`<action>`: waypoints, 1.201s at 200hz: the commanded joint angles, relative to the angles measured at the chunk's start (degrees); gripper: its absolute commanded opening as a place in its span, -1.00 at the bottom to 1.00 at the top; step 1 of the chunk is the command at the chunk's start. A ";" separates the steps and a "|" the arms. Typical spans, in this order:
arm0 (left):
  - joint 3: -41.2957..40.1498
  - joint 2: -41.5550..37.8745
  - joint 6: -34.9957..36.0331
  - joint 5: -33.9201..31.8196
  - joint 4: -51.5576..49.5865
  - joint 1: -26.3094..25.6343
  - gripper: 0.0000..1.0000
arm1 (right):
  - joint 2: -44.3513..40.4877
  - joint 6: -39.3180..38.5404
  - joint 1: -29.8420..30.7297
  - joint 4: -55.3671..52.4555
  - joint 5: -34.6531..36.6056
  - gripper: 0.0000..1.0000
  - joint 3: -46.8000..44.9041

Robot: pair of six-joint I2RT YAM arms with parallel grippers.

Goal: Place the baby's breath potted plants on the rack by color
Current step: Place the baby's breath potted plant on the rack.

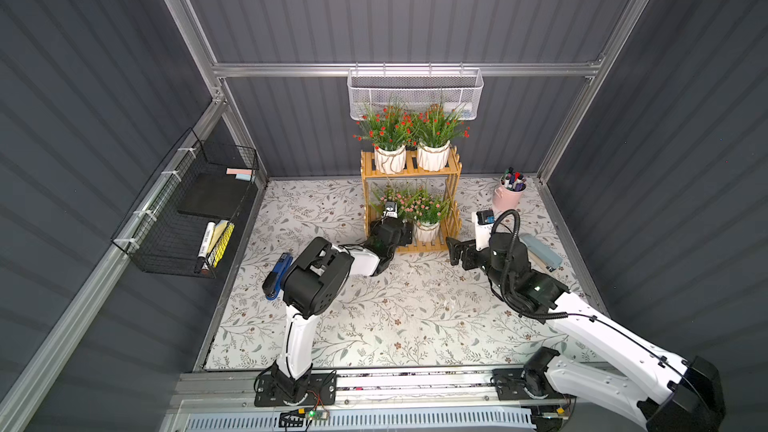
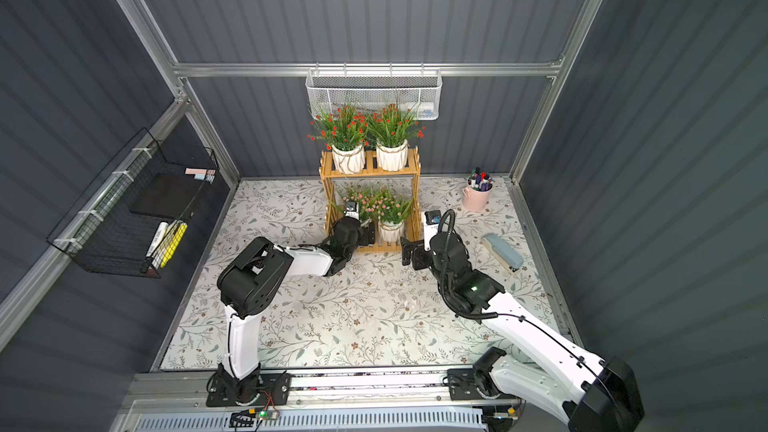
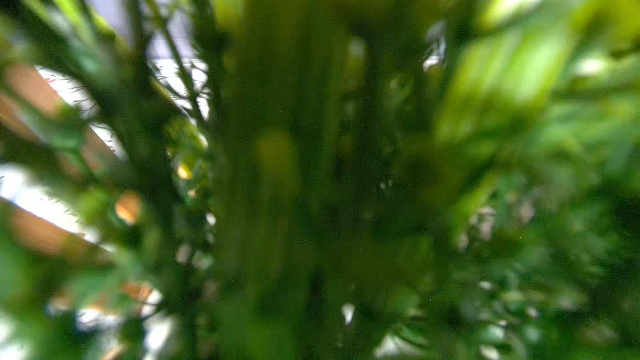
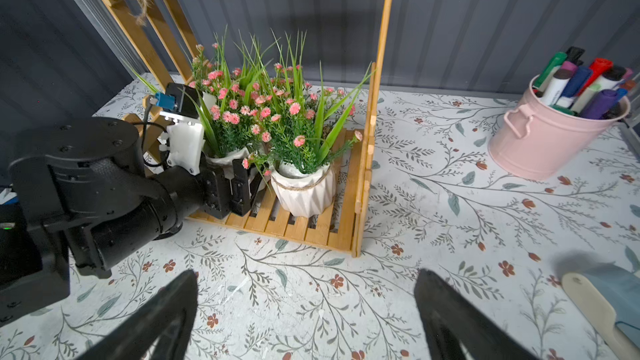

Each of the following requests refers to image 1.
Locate black wire wall basket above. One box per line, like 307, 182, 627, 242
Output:
112, 130, 260, 279

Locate wooden two-tier plant rack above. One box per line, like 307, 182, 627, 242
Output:
360, 146, 462, 253

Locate white marker in black basket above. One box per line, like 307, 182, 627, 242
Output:
193, 222, 216, 274

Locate pink flower pot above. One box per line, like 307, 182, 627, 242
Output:
370, 182, 412, 219
407, 188, 451, 245

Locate pink pen holder cup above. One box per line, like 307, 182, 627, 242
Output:
492, 184, 526, 215

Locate pink blue sticky notes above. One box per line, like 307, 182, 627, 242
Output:
226, 168, 253, 182

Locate yellow item in black basket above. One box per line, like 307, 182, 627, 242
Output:
206, 220, 235, 271

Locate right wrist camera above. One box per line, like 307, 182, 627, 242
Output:
474, 209, 495, 251

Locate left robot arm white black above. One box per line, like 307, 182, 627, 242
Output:
254, 217, 413, 408

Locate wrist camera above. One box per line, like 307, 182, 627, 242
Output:
474, 209, 495, 251
382, 201, 399, 219

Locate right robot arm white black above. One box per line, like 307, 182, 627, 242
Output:
446, 209, 726, 431

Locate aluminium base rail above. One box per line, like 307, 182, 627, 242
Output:
161, 362, 679, 432

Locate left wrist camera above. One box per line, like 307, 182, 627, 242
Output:
382, 201, 399, 219

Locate white wire mesh basket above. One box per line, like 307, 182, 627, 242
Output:
347, 66, 484, 120

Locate red flower pot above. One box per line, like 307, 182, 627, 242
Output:
354, 100, 414, 175
413, 102, 470, 172

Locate black notebook in basket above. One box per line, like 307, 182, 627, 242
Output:
177, 173, 251, 219

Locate pens in pink cup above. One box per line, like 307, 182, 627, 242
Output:
500, 168, 527, 192

